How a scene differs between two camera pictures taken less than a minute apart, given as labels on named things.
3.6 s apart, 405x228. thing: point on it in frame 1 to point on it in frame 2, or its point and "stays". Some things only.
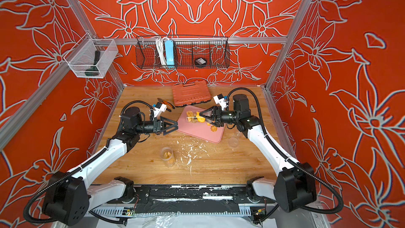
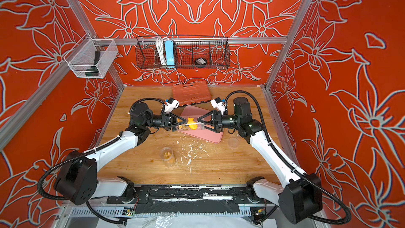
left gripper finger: [169, 122] to [180, 120]
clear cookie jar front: [167, 156] stays
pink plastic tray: [203, 130] stays
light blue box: [169, 50] stays
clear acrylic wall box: [92, 58] stays
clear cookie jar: [194, 117] to [199, 125]
